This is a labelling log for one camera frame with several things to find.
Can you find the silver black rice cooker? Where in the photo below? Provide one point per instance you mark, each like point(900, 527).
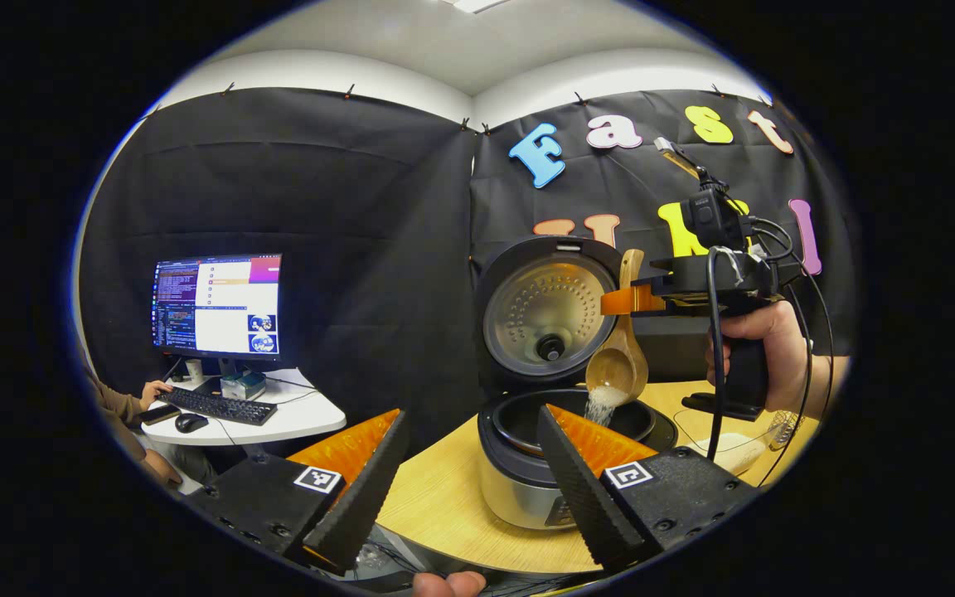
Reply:
point(519, 481)

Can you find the black computer mouse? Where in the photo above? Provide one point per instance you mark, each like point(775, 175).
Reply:
point(191, 423)

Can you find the ceiling light panel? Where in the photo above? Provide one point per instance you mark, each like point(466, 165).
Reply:
point(477, 4)

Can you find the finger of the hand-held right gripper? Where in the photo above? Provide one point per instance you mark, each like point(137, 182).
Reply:
point(635, 300)

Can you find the black smartphone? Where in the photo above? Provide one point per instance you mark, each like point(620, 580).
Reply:
point(161, 414)

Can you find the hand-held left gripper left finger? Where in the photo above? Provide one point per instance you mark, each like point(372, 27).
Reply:
point(361, 497)

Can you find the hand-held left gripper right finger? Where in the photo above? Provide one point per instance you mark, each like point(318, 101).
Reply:
point(581, 489)

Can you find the clear plastic container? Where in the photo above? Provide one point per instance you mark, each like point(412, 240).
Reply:
point(755, 427)

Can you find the white rice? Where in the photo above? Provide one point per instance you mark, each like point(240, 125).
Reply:
point(606, 402)
point(734, 454)

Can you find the white paper cup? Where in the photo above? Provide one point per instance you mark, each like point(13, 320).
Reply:
point(194, 371)

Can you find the white side desk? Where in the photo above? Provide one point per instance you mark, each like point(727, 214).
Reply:
point(303, 414)

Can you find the black backdrop cloth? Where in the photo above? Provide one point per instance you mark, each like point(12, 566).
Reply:
point(345, 215)

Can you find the computer monitor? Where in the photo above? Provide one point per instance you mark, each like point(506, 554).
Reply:
point(220, 303)

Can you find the small teal box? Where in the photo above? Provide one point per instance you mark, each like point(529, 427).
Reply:
point(244, 385)

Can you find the black keyboard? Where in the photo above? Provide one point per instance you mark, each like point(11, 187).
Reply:
point(220, 406)

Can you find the wooden spoon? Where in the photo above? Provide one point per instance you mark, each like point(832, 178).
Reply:
point(617, 373)

